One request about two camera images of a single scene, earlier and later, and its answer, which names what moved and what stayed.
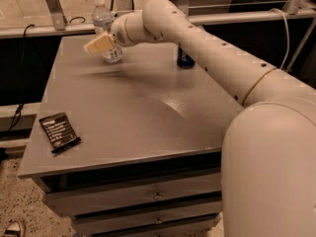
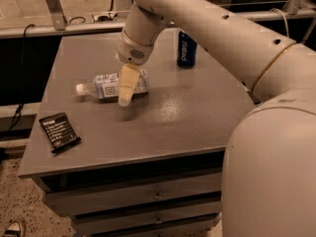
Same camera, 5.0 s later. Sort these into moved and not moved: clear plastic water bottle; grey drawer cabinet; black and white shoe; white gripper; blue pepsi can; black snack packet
Moved: white gripper; clear plastic water bottle
Not moved: black snack packet; grey drawer cabinet; blue pepsi can; black and white shoe
